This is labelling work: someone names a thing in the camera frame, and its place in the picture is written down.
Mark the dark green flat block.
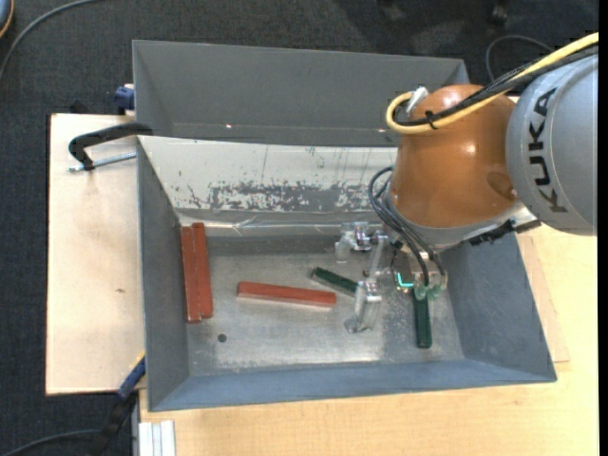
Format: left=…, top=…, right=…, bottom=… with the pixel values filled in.
left=413, top=295, right=434, bottom=350
left=310, top=266, right=361, bottom=299

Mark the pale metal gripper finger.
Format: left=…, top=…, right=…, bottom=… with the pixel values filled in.
left=333, top=221, right=381, bottom=264
left=343, top=278, right=384, bottom=335

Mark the red-brown flat block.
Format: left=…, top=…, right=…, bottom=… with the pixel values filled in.
left=235, top=280, right=338, bottom=313
left=180, top=225, right=203, bottom=324
left=191, top=221, right=215, bottom=320

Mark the grey metal bin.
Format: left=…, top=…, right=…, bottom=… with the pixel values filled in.
left=131, top=39, right=559, bottom=413

